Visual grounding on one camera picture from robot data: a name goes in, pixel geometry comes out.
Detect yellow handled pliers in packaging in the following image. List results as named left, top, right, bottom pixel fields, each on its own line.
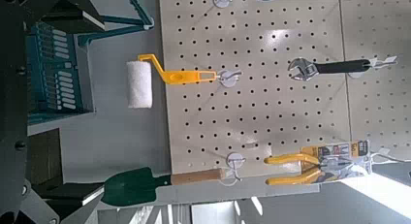
left=263, top=140, right=371, bottom=186

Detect narrow beige pegboard panel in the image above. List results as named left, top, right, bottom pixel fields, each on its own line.
left=338, top=0, right=411, bottom=161

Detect yellow handled white paint roller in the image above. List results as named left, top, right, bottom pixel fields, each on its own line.
left=125, top=53, right=218, bottom=110

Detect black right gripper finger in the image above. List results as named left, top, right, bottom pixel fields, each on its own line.
left=18, top=182, right=105, bottom=224
left=23, top=0, right=106, bottom=34

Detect black handled adjustable wrench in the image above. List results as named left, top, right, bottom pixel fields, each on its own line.
left=287, top=57, right=372, bottom=82

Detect teal slotted plastic crate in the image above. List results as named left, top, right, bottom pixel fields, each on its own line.
left=25, top=0, right=155, bottom=125

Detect large beige pegboard panel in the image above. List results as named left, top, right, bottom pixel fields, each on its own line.
left=158, top=0, right=352, bottom=179

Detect green trowel with wooden handle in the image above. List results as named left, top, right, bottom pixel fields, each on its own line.
left=100, top=166, right=227, bottom=208

